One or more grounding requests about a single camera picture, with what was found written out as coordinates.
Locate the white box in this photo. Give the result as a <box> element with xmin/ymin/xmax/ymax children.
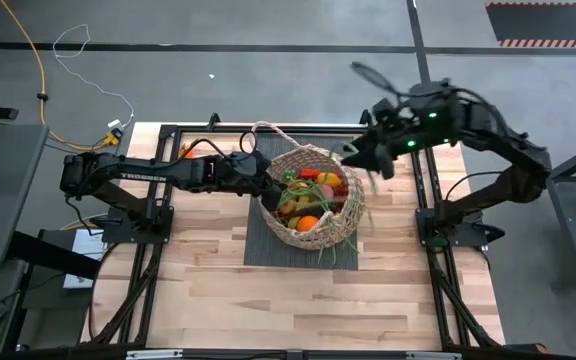
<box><xmin>62</xmin><ymin>228</ymin><xmax>109</xmax><ymax>290</ymax></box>

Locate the small yellow-orange fruit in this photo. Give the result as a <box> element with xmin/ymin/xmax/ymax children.
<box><xmin>316</xmin><ymin>171</ymin><xmax>343</xmax><ymax>189</ymax></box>

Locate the black desk crossbar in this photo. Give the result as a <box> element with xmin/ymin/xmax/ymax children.
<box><xmin>7</xmin><ymin>231</ymin><xmax>102</xmax><ymax>281</ymax></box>

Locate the thin white cable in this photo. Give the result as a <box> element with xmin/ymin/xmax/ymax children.
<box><xmin>51</xmin><ymin>23</ymin><xmax>136</xmax><ymax>129</ymax></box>

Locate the green onion bunch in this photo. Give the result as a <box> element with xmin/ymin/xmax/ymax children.
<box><xmin>280</xmin><ymin>142</ymin><xmax>374</xmax><ymax>264</ymax></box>

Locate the dark grey placemat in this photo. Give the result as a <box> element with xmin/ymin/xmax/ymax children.
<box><xmin>243</xmin><ymin>134</ymin><xmax>360</xmax><ymax>271</ymax></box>

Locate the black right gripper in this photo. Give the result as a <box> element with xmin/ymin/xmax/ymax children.
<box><xmin>340</xmin><ymin>99</ymin><xmax>417</xmax><ymax>180</ymax></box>

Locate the silver metal bracket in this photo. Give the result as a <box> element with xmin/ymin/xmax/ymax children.
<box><xmin>405</xmin><ymin>352</ymin><xmax>463</xmax><ymax>360</ymax></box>
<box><xmin>126</xmin><ymin>349</ymin><xmax>184</xmax><ymax>360</ymax></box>

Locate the black aluminium rig frame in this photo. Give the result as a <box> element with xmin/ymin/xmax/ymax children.
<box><xmin>80</xmin><ymin>108</ymin><xmax>507</xmax><ymax>360</ymax></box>

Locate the black striped-edge floor mat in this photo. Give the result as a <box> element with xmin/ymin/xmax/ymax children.
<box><xmin>485</xmin><ymin>2</ymin><xmax>576</xmax><ymax>49</ymax></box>

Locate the yellow cable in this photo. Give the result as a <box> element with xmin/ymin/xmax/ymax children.
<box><xmin>0</xmin><ymin>0</ymin><xmax>121</xmax><ymax>151</ymax></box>

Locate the yellow and white power plug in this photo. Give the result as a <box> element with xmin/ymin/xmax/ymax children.
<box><xmin>105</xmin><ymin>118</ymin><xmax>125</xmax><ymax>147</ymax></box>

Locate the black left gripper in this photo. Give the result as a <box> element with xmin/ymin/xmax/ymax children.
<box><xmin>225</xmin><ymin>149</ymin><xmax>287</xmax><ymax>213</ymax></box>

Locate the woven seagrass basket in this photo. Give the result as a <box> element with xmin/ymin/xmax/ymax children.
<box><xmin>250</xmin><ymin>121</ymin><xmax>367</xmax><ymax>251</ymax></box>

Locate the orange tangerine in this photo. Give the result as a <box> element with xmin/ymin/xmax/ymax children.
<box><xmin>295</xmin><ymin>214</ymin><xmax>321</xmax><ymax>233</ymax></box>

